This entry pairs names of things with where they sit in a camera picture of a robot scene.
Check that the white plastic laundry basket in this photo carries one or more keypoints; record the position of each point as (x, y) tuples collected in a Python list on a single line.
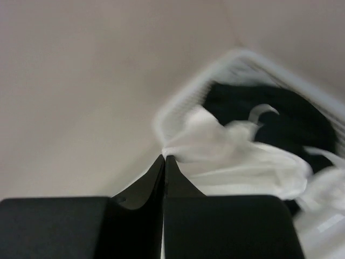
[(169, 119)]

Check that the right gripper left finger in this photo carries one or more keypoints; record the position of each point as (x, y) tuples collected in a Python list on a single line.
[(128, 225)]

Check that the white tank top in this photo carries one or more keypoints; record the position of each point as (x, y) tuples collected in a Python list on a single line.
[(226, 161)]

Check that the black tank top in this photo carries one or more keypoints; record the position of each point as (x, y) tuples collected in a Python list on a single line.
[(292, 125)]

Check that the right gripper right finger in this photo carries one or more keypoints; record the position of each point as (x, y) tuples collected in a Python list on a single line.
[(240, 226)]

